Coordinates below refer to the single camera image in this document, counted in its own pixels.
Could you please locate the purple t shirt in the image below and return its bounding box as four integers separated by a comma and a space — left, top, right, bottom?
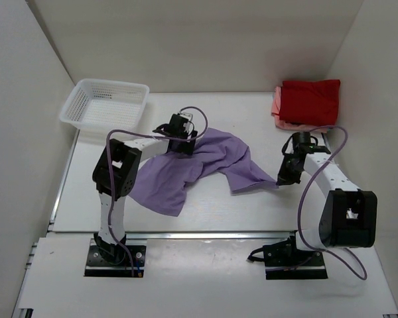
129, 128, 278, 217

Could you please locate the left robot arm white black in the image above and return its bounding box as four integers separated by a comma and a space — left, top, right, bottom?
92, 111, 200, 269

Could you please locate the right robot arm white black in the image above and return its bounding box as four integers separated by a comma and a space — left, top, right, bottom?
247, 132, 377, 272

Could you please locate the red folded t shirt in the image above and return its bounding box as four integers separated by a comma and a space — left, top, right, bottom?
279, 79, 341, 127

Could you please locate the pink folded t shirt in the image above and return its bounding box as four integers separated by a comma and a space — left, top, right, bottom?
271, 86, 328, 133

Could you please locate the white plastic basket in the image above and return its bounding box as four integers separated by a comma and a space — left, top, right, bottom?
60, 78, 150, 134

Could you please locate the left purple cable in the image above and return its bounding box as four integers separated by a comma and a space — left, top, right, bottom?
105, 105, 209, 278

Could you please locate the purple cable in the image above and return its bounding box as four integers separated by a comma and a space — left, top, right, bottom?
105, 105, 209, 278
265, 125, 367, 281

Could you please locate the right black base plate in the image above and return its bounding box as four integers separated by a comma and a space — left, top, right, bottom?
263, 242, 328, 280

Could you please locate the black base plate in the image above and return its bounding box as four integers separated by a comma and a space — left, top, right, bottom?
84, 239, 147, 278
263, 242, 328, 280

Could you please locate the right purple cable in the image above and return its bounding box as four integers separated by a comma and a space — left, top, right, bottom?
265, 125, 367, 281

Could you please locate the aluminium rail frame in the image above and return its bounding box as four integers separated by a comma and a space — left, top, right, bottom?
17, 133, 398, 317

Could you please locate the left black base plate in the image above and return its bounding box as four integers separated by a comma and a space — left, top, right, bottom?
84, 239, 147, 278

